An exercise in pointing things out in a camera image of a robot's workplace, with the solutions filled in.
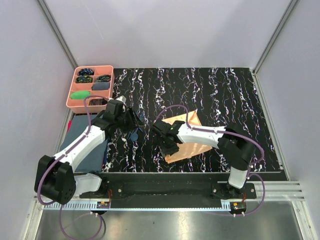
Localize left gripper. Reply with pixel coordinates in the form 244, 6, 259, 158
115, 106, 144, 134

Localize peach cloth napkin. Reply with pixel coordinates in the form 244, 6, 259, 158
164, 110, 213, 164

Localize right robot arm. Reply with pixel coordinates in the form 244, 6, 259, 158
151, 119, 257, 199

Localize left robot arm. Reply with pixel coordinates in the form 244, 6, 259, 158
34, 96, 144, 206

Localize blue grey folded napkin stack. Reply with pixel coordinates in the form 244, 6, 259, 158
59, 115, 108, 173

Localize dark patterned cloth roll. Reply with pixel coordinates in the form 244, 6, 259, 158
89, 98, 108, 106

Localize grey folded cloth in tray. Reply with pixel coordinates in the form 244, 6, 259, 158
91, 82, 110, 91

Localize blue patterned roll right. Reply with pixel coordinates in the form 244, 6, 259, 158
96, 74, 111, 83

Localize pink divided organizer tray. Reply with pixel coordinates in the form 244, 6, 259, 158
66, 65, 115, 114

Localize green rolled cloth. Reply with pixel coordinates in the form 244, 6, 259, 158
69, 90, 91, 100

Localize blue yellow patterned roll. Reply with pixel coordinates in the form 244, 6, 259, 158
75, 75, 93, 84

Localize black marble pattern mat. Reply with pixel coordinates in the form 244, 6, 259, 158
102, 67, 281, 173

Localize blue patterned roll top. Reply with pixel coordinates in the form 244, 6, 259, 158
77, 68, 94, 76

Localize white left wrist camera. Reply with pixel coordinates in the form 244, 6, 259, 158
117, 95, 126, 103

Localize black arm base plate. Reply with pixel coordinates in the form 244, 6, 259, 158
80, 172, 257, 200

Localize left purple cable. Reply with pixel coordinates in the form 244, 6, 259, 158
36, 96, 111, 238

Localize aluminium frame rail front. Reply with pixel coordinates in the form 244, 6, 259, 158
44, 179, 304, 212

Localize left rear aluminium post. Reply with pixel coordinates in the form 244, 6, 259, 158
35, 0, 79, 69

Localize aluminium post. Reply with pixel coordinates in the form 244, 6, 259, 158
252, 0, 301, 73
35, 0, 79, 69

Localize right rear aluminium post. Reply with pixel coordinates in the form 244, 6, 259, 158
252, 0, 301, 73

